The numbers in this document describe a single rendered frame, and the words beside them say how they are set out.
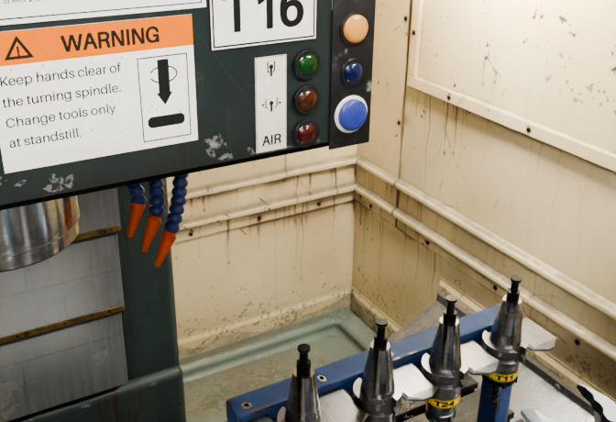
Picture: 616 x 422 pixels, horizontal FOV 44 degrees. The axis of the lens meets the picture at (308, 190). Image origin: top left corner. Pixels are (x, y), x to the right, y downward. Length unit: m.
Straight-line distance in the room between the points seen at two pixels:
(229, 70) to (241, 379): 1.49
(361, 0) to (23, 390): 1.04
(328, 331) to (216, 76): 1.64
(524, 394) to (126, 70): 1.26
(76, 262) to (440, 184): 0.85
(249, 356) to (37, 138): 1.58
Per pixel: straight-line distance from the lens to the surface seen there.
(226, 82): 0.64
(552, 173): 1.53
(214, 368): 2.09
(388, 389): 0.99
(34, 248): 0.78
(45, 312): 1.42
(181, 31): 0.62
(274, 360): 2.12
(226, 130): 0.66
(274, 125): 0.67
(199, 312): 2.04
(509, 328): 1.10
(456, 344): 1.03
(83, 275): 1.41
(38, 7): 0.58
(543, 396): 1.68
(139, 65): 0.61
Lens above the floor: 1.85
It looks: 24 degrees down
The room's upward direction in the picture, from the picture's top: 1 degrees clockwise
